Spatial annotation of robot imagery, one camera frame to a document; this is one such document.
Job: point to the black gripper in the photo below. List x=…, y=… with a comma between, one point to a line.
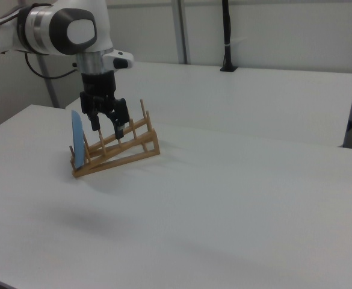
x=99, y=85

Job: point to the blue round plate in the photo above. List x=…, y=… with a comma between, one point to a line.
x=78, y=141

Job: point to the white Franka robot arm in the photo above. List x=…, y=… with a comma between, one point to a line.
x=43, y=27

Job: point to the wooden plate rack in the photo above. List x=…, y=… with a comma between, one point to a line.
x=157, y=144

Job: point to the grey partition post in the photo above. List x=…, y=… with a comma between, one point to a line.
x=180, y=30
x=50, y=90

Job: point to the black camera stand pole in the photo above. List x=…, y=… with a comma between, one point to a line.
x=227, y=30

